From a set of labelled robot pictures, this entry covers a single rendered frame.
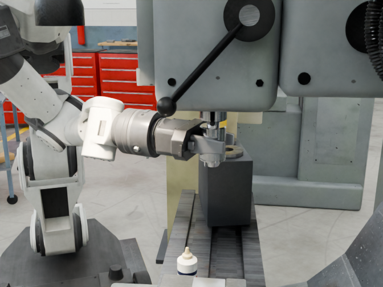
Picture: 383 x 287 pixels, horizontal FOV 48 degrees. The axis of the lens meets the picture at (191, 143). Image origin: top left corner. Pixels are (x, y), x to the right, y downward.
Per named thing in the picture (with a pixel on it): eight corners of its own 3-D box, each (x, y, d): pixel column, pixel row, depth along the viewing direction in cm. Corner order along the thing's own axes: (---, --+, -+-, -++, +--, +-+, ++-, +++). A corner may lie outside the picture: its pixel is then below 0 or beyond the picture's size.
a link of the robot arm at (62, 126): (89, 156, 95) (70, 155, 112) (118, 121, 98) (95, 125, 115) (50, 124, 91) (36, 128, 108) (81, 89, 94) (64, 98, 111)
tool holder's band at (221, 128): (220, 126, 80) (220, 121, 79) (230, 132, 75) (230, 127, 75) (196, 128, 78) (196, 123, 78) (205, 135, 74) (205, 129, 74)
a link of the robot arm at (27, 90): (41, 143, 113) (-22, 86, 97) (73, 106, 117) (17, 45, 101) (66, 157, 106) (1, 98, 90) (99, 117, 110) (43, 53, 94)
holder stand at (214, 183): (206, 227, 117) (207, 156, 112) (198, 195, 138) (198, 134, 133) (251, 225, 118) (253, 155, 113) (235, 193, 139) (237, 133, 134)
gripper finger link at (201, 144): (224, 156, 75) (191, 151, 77) (224, 138, 74) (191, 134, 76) (221, 159, 73) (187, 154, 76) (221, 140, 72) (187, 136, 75)
